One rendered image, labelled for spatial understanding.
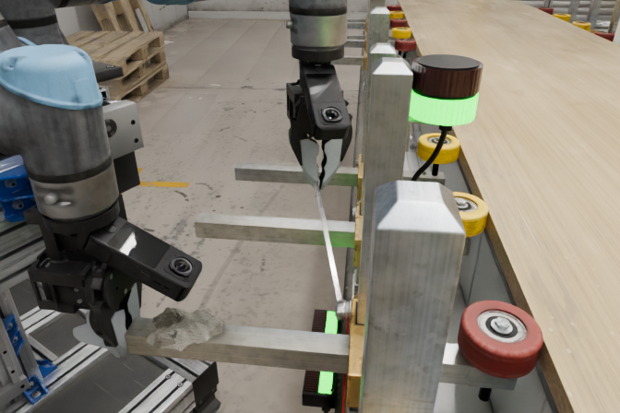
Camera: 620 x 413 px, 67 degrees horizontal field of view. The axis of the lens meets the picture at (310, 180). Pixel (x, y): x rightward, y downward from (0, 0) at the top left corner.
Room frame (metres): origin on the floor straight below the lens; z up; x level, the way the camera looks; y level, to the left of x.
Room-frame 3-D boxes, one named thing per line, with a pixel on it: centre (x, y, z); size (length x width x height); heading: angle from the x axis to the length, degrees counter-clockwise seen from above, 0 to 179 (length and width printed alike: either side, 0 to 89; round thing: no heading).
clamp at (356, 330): (0.40, -0.07, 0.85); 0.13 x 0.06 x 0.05; 174
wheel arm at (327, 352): (0.39, 0.00, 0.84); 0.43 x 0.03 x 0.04; 84
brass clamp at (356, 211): (0.65, -0.10, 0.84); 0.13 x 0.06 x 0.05; 174
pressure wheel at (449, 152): (0.86, -0.25, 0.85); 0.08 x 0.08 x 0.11
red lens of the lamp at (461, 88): (0.41, -0.12, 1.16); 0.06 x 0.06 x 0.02
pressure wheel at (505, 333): (0.36, -0.20, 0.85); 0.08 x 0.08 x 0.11
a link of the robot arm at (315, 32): (0.65, -0.01, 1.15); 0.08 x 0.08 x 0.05
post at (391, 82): (0.42, -0.07, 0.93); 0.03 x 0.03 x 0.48; 84
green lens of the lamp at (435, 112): (0.41, -0.12, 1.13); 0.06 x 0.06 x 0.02
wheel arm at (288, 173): (0.88, -0.06, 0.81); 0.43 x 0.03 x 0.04; 84
